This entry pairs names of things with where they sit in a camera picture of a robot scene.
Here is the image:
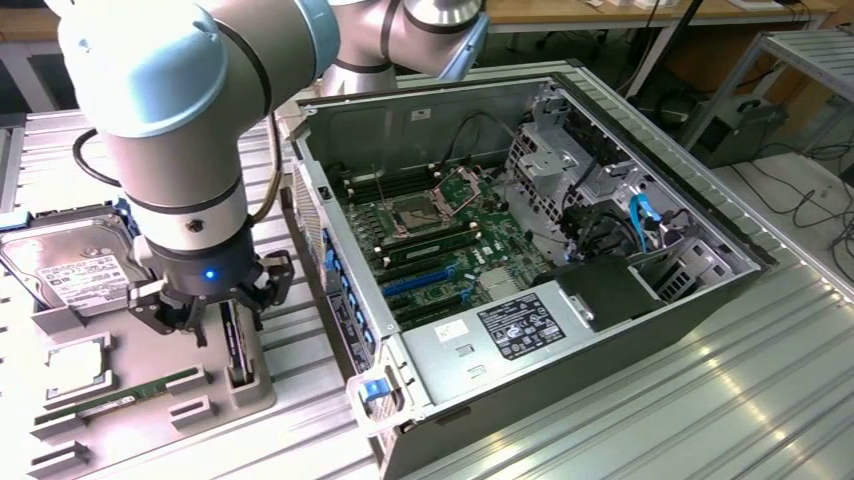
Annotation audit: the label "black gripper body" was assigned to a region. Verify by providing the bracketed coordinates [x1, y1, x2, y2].
[136, 232, 267, 303]

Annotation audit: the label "CPU chip with silver lid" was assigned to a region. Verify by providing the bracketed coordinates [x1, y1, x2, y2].
[44, 341, 112, 397]

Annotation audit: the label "silver hard disk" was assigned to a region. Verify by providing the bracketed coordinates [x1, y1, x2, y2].
[0, 208, 152, 317]

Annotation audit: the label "blue expansion slot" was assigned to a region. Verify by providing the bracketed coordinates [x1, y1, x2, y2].
[379, 266, 456, 297]

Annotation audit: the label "grey parts rack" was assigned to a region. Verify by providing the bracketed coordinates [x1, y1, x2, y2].
[0, 279, 279, 480]

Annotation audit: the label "installed green RAM stick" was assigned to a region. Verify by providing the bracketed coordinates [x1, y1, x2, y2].
[374, 225, 483, 262]

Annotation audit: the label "CPU socket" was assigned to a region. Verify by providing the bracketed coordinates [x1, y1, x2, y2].
[388, 196, 436, 235]

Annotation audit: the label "thin metal locking lever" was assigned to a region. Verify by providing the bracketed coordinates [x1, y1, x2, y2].
[375, 163, 392, 211]

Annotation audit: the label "green motherboard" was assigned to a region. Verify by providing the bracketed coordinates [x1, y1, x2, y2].
[331, 162, 559, 329]

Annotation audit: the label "grey power supply unit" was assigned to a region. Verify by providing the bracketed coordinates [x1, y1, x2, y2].
[398, 279, 593, 407]

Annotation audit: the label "metal socket cover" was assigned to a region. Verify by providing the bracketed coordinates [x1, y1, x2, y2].
[431, 167, 486, 212]

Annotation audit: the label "silver chipset heatsink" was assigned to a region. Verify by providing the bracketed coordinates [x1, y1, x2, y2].
[475, 268, 530, 297]

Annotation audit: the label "metal disk bay cage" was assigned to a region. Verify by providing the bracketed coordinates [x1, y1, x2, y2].
[504, 119, 583, 251]

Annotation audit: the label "black plastic fan shroud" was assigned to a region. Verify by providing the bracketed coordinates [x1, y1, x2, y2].
[552, 255, 670, 334]

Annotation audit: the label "open black PC case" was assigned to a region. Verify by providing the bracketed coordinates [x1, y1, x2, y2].
[278, 58, 781, 480]

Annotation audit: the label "wooden desk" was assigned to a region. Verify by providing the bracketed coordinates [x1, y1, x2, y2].
[483, 0, 839, 35]

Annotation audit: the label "dark grey floor unit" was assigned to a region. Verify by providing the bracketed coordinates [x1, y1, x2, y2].
[690, 98, 790, 168]

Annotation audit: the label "grey metal slat rack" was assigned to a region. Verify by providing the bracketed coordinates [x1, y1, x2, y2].
[705, 28, 854, 166]

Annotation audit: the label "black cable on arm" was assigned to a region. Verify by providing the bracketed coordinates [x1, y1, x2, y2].
[71, 128, 124, 190]

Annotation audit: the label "black wire in case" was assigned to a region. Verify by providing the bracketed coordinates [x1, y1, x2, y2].
[448, 111, 516, 162]

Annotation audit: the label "blue flat wire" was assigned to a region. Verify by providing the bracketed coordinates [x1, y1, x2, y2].
[626, 193, 663, 257]

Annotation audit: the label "black floor cables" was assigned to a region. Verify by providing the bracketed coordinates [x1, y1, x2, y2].
[726, 142, 854, 251]

